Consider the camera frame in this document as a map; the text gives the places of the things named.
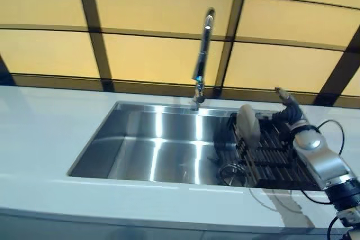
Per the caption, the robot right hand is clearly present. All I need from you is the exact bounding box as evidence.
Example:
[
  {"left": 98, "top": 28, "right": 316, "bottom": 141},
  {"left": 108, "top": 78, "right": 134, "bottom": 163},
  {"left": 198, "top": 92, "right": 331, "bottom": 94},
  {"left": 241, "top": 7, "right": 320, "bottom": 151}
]
[{"left": 272, "top": 87, "right": 305, "bottom": 124}]

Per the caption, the beige ceramic plate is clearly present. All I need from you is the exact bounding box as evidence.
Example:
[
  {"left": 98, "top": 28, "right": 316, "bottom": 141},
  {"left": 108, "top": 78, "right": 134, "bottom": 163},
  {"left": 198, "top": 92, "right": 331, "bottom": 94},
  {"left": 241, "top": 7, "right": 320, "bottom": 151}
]
[{"left": 235, "top": 104, "right": 261, "bottom": 150}]

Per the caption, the black sink drying rack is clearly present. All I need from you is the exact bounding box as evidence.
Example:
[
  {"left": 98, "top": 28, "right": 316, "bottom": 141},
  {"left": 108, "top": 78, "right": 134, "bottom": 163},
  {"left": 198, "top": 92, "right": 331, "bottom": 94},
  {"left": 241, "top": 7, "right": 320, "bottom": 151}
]
[{"left": 214, "top": 110, "right": 322, "bottom": 191}]

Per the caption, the steel sink drain plug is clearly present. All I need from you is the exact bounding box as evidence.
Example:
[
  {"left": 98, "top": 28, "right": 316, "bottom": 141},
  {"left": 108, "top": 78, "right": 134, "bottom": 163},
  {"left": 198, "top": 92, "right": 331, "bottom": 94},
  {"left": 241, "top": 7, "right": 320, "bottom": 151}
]
[{"left": 219, "top": 161, "right": 249, "bottom": 187}]

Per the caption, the chrome gooseneck faucet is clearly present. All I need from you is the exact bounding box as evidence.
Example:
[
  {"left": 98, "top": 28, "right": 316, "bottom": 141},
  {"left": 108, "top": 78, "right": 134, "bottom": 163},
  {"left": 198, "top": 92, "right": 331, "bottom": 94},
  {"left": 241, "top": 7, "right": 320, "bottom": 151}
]
[{"left": 191, "top": 7, "right": 217, "bottom": 112}]

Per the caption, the stainless steel sink basin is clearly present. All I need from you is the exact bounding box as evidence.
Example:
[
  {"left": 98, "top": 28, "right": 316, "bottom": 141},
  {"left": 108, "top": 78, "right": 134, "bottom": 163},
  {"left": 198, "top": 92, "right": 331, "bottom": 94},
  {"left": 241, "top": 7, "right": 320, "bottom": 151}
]
[{"left": 67, "top": 100, "right": 325, "bottom": 192}]

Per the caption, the wide white cabinet door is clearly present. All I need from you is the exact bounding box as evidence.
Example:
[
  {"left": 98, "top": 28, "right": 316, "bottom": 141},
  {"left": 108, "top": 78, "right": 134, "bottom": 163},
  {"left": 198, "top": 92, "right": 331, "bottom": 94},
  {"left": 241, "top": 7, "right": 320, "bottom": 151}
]
[{"left": 0, "top": 211, "right": 203, "bottom": 240}]

